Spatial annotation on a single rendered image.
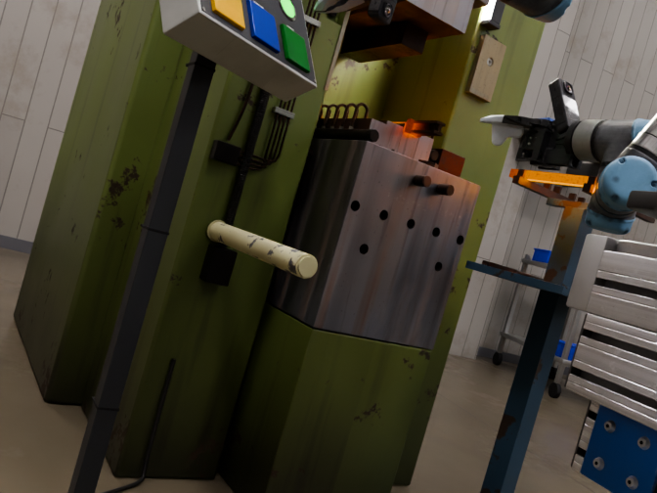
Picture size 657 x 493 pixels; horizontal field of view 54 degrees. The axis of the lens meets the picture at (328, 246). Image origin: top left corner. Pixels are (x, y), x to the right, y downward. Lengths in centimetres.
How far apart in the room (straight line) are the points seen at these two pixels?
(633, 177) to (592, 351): 33
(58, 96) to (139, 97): 277
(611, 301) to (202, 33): 73
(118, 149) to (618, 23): 554
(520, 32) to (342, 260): 96
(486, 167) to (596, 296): 126
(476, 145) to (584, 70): 455
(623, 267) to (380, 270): 86
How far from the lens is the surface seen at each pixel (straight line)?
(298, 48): 128
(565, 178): 170
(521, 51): 209
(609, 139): 119
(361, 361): 158
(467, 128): 194
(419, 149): 165
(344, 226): 146
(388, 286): 157
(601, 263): 79
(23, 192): 467
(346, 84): 209
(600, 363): 76
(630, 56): 688
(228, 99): 154
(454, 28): 173
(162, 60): 195
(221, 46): 114
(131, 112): 192
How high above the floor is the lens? 69
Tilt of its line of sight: 1 degrees down
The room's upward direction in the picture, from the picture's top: 16 degrees clockwise
